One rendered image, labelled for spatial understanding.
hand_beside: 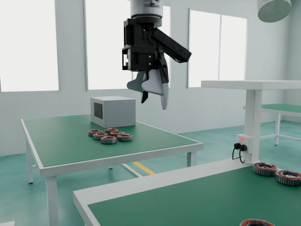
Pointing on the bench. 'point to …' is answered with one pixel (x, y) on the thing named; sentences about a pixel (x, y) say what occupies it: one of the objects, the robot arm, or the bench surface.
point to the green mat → (206, 202)
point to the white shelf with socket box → (251, 111)
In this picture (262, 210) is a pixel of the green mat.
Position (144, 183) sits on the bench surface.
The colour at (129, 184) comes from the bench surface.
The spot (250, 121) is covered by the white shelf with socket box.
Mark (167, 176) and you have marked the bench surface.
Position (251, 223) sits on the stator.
